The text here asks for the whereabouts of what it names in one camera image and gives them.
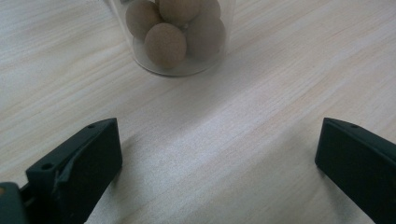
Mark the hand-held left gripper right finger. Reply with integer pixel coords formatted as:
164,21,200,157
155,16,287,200
314,117,396,224

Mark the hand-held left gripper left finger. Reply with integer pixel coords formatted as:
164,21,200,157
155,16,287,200
20,117,123,224

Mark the clear glass jar bamboo lid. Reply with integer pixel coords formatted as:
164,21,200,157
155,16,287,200
104,0,237,77

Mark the pile of brown round balls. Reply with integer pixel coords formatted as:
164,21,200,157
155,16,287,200
125,0,227,69

